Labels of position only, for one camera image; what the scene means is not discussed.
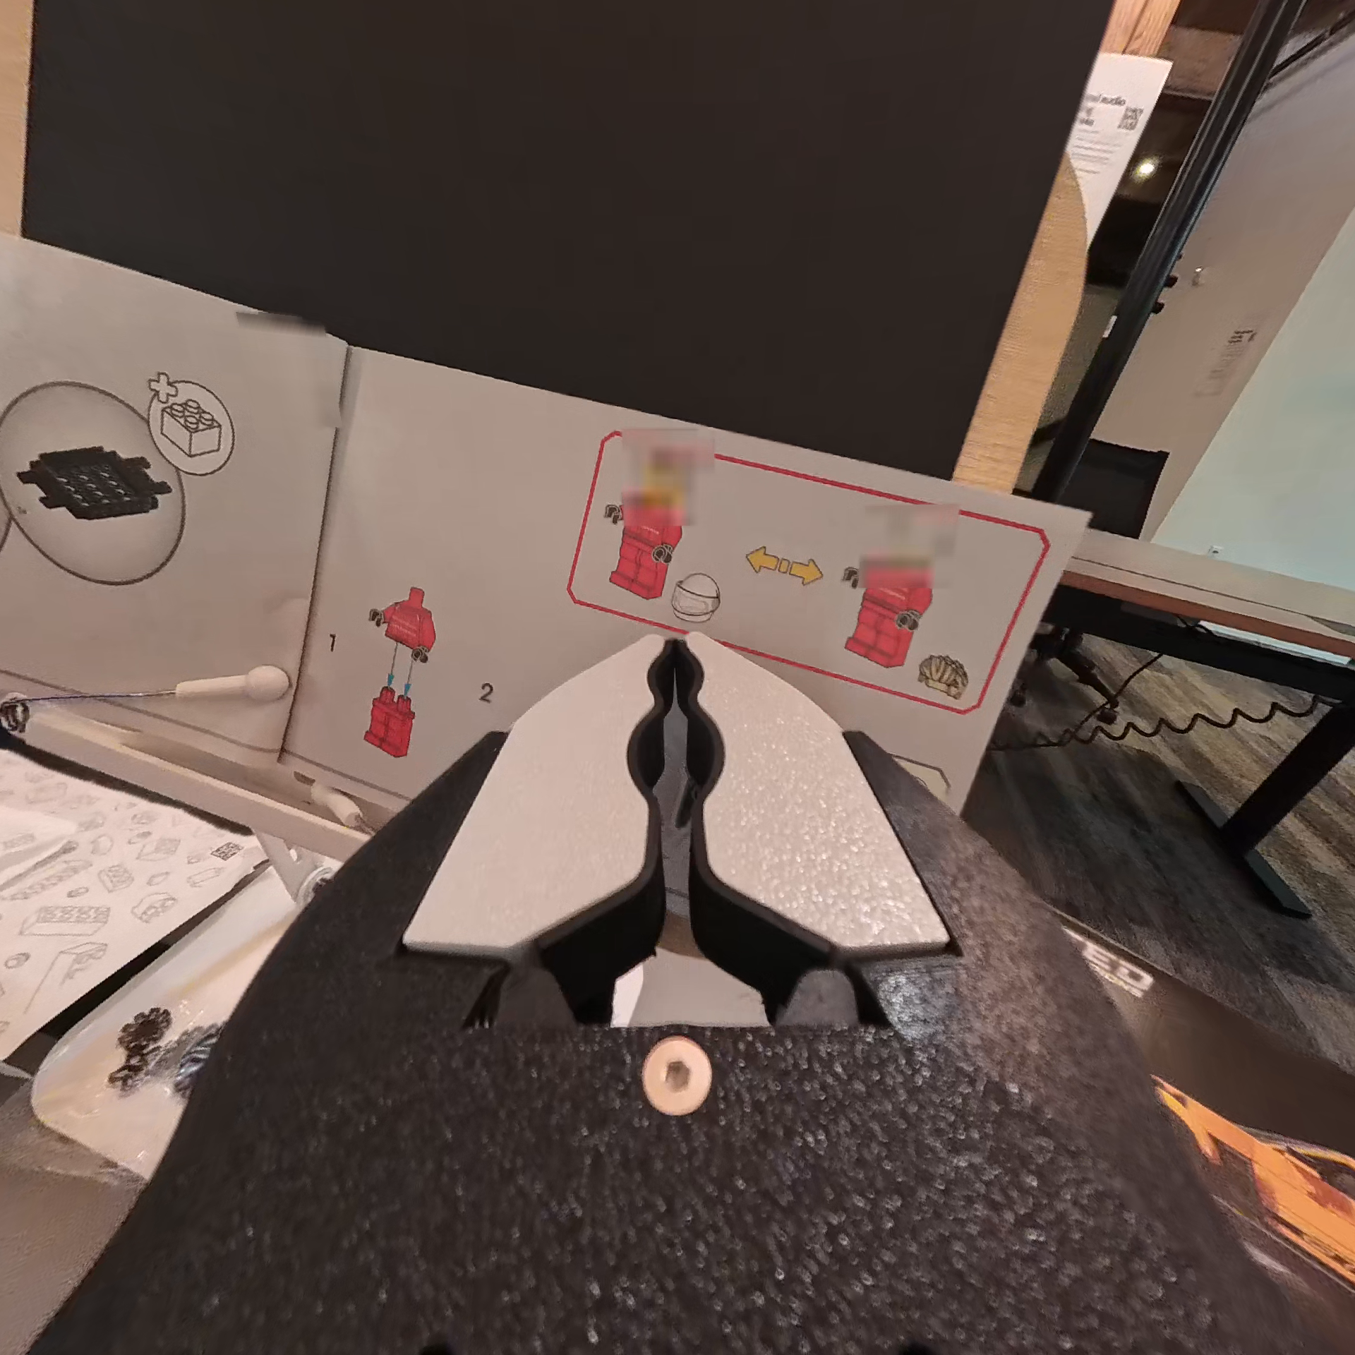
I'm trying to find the black flat panel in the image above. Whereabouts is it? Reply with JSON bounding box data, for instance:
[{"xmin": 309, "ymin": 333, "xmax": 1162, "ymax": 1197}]
[{"xmin": 21, "ymin": 0, "xmax": 1119, "ymax": 499}]

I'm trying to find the white printed paper bag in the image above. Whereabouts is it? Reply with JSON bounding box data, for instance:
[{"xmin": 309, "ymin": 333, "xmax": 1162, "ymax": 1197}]
[{"xmin": 0, "ymin": 745, "xmax": 273, "ymax": 1059}]

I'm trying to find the black toy car box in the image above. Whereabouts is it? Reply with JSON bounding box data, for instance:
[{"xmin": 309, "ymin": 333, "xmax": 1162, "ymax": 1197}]
[{"xmin": 1048, "ymin": 909, "xmax": 1355, "ymax": 1355}]

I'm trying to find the black slanted pole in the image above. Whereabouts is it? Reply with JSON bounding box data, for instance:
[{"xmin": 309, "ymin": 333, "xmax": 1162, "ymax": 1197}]
[{"xmin": 1032, "ymin": 0, "xmax": 1309, "ymax": 505}]

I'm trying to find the black coiled cable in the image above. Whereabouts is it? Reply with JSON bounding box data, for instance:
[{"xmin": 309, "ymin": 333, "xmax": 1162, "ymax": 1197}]
[{"xmin": 995, "ymin": 689, "xmax": 1342, "ymax": 756}]

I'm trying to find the toy instruction booklet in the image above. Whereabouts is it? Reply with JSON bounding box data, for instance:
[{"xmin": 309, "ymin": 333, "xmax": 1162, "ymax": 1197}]
[{"xmin": 0, "ymin": 235, "xmax": 1094, "ymax": 816}]

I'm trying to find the white wall notice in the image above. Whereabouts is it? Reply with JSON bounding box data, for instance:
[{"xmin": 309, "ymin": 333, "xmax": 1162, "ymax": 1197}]
[{"xmin": 1066, "ymin": 53, "xmax": 1175, "ymax": 256}]

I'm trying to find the grey top table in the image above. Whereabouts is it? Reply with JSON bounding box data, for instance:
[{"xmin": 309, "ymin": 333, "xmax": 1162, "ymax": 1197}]
[{"xmin": 1016, "ymin": 530, "xmax": 1355, "ymax": 917}]

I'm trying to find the clear bag of small parts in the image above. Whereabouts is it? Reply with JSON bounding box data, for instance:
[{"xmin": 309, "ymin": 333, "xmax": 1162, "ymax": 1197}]
[{"xmin": 107, "ymin": 1004, "xmax": 229, "ymax": 1096}]

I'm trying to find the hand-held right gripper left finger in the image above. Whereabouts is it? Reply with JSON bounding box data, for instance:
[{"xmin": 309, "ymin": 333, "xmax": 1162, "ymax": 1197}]
[{"xmin": 403, "ymin": 635, "xmax": 680, "ymax": 1025}]

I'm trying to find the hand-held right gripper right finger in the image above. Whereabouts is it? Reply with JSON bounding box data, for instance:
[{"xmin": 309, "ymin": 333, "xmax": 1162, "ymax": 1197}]
[{"xmin": 680, "ymin": 631, "xmax": 952, "ymax": 1022}]

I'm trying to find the white and wood book stand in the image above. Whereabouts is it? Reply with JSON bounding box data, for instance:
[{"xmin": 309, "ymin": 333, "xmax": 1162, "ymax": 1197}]
[{"xmin": 0, "ymin": 660, "xmax": 382, "ymax": 1178}]

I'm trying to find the black office chair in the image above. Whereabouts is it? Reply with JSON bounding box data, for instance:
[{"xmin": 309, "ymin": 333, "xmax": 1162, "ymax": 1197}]
[{"xmin": 1015, "ymin": 442, "xmax": 1170, "ymax": 540}]

